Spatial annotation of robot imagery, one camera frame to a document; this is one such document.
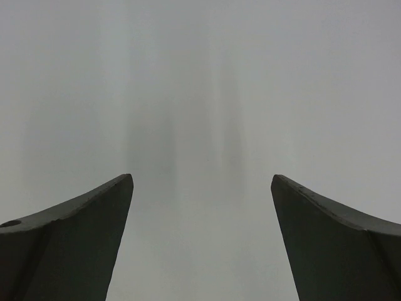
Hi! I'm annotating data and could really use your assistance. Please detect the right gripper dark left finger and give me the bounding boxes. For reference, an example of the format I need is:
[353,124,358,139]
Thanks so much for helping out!
[1,174,133,300]

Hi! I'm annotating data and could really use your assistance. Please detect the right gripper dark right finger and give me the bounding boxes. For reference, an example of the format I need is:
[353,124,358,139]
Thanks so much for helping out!
[271,175,400,300]

